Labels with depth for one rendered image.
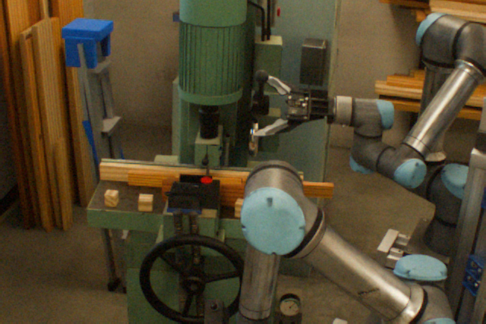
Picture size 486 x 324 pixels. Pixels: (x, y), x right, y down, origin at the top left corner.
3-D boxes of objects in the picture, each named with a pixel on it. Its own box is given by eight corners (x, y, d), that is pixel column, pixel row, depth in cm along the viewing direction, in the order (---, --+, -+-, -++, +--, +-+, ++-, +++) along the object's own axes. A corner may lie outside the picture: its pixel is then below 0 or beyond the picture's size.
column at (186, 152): (176, 187, 231) (179, -36, 201) (184, 156, 251) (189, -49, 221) (246, 191, 231) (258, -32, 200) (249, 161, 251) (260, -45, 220)
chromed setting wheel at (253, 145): (247, 163, 214) (249, 125, 209) (248, 146, 225) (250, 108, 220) (257, 164, 214) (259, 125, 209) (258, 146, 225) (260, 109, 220)
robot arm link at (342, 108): (348, 99, 185) (346, 130, 184) (331, 97, 185) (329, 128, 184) (352, 95, 177) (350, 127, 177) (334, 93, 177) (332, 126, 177)
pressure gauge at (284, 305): (277, 320, 201) (279, 298, 198) (277, 312, 205) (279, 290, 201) (299, 322, 201) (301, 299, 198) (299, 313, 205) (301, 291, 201)
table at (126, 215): (78, 245, 190) (77, 226, 188) (102, 191, 218) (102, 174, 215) (302, 262, 189) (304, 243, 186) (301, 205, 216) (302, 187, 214)
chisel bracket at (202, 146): (194, 170, 202) (194, 143, 199) (199, 149, 215) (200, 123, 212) (220, 172, 202) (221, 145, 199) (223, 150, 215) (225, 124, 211)
